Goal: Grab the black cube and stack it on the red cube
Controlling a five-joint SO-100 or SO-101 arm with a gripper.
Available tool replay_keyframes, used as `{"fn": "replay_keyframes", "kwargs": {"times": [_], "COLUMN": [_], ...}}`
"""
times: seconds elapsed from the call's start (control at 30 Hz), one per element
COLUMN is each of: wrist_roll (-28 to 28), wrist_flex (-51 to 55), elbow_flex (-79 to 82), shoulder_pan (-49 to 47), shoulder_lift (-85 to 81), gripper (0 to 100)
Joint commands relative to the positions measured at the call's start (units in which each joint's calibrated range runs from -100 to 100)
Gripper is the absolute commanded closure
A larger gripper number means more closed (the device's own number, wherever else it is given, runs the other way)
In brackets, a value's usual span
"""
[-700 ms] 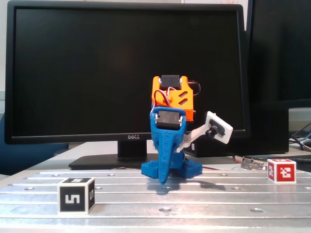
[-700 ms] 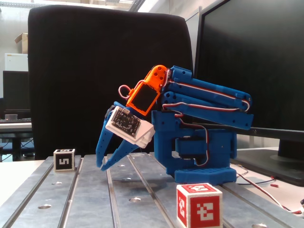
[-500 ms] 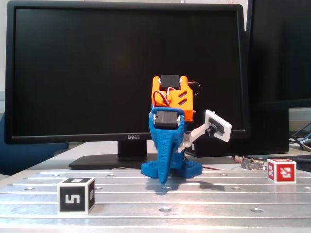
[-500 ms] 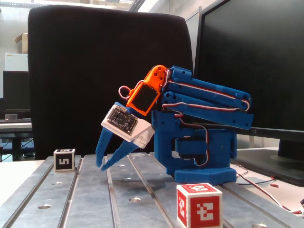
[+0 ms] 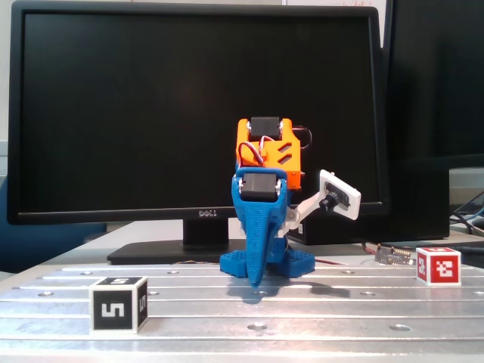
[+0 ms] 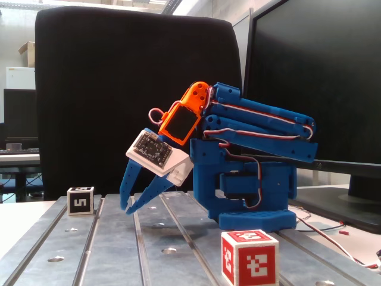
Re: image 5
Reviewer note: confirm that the black cube with white markers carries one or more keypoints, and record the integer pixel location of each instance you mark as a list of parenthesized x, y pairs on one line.
[(113, 310)]

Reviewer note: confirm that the aluminium slotted base plate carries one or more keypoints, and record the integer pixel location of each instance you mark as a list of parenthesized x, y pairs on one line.
[(227, 332)]

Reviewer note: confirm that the black Dell computer monitor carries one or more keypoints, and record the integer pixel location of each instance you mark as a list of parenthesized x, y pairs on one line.
[(151, 113)]

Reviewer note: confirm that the small green circuit board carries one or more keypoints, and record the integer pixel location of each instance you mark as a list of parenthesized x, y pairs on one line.
[(393, 258)]

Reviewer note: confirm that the red cube with white markers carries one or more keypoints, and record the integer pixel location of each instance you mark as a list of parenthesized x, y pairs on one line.
[(442, 268)]

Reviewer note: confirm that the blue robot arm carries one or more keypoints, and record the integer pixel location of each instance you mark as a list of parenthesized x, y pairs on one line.
[(230, 262)]

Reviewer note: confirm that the orange blue gripper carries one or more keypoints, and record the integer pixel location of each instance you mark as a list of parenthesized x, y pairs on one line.
[(258, 212)]

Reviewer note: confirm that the white camera mount with camera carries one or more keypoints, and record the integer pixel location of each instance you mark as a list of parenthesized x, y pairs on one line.
[(349, 196)]

